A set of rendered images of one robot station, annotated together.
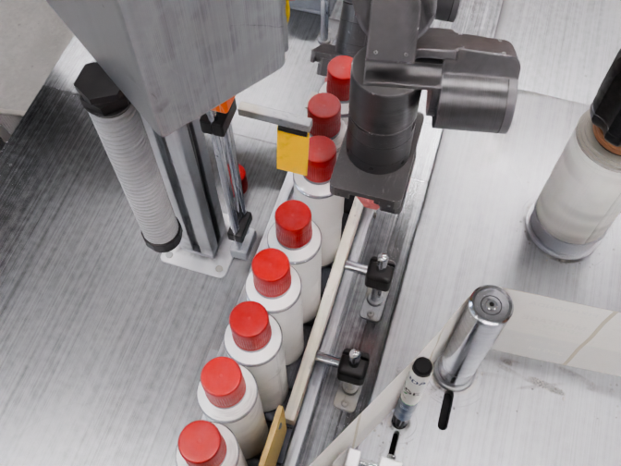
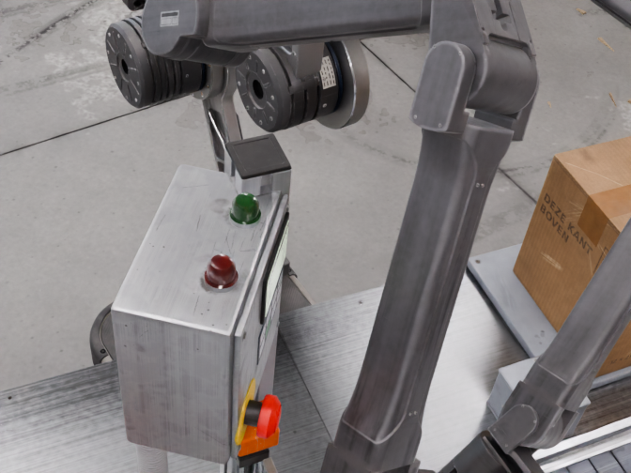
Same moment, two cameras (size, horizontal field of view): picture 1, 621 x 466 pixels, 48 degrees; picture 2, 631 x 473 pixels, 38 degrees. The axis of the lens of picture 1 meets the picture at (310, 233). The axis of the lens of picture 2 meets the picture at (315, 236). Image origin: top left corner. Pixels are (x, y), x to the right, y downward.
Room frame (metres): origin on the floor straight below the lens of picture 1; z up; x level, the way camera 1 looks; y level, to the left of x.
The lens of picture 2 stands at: (0.05, -0.31, 2.02)
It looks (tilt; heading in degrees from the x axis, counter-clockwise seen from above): 46 degrees down; 44
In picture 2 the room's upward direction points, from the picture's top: 7 degrees clockwise
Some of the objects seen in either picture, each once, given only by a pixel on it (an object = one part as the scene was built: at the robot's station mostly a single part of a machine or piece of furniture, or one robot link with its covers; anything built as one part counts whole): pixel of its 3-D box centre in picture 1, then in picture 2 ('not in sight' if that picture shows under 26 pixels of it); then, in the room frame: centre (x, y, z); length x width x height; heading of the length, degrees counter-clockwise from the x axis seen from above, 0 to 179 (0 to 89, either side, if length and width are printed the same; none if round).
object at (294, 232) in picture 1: (296, 264); not in sight; (0.31, 0.02, 0.98); 0.05 x 0.05 x 0.20
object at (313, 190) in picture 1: (318, 204); not in sight; (0.39, -0.01, 0.98); 0.05 x 0.05 x 0.20
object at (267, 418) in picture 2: not in sight; (262, 415); (0.35, 0.02, 1.33); 0.04 x 0.03 x 0.04; 37
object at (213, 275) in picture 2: not in sight; (221, 269); (0.33, 0.06, 1.49); 0.03 x 0.03 x 0.02
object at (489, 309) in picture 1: (470, 341); not in sight; (0.23, -0.15, 0.97); 0.05 x 0.05 x 0.19
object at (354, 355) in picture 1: (337, 365); not in sight; (0.24, -0.03, 0.89); 0.06 x 0.03 x 0.12; 72
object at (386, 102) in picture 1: (393, 89); not in sight; (0.37, -0.07, 1.19); 0.07 x 0.06 x 0.07; 83
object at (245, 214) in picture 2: not in sight; (245, 207); (0.39, 0.10, 1.49); 0.03 x 0.03 x 0.02
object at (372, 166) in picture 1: (380, 135); not in sight; (0.37, -0.06, 1.13); 0.10 x 0.07 x 0.07; 163
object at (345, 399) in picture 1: (350, 386); not in sight; (0.23, -0.04, 0.83); 0.06 x 0.03 x 0.01; 160
